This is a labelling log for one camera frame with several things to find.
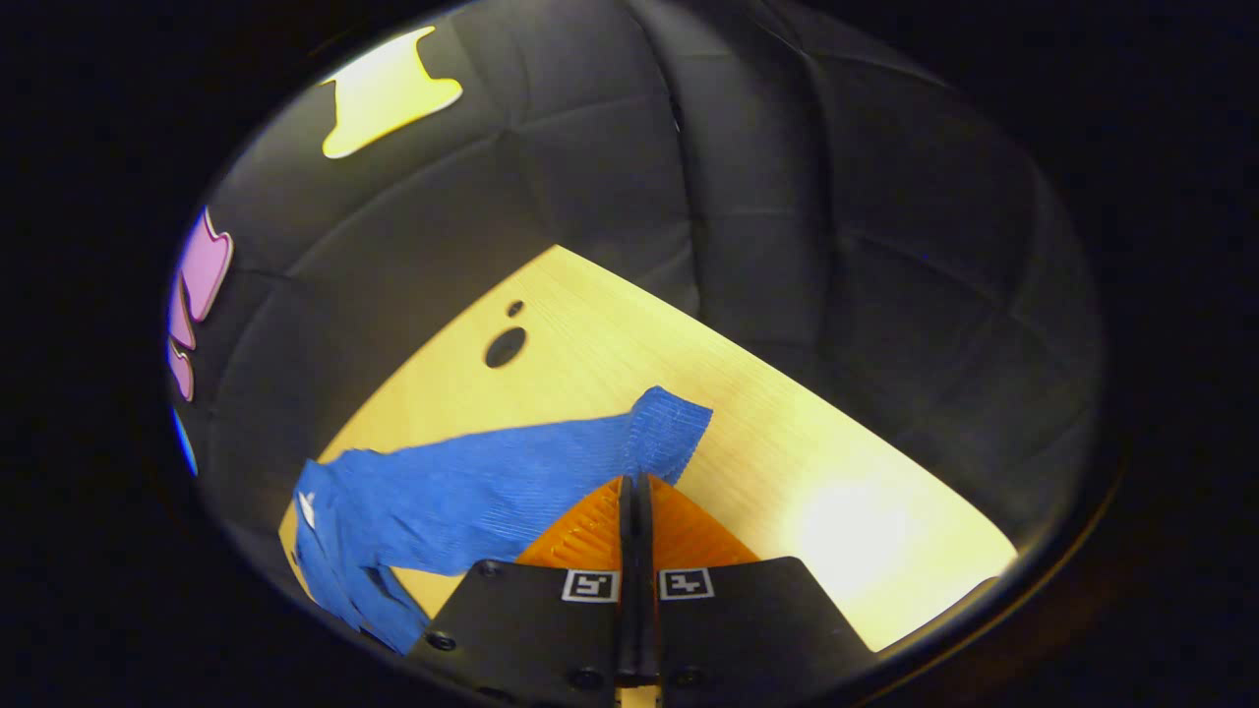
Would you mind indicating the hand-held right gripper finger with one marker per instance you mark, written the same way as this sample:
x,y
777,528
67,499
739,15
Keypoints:
x,y
628,551
645,551

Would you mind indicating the blue button-up shirt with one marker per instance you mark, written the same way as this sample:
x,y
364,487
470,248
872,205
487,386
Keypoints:
x,y
472,501

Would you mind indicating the black backdrop cloth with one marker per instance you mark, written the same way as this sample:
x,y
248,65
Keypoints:
x,y
787,246

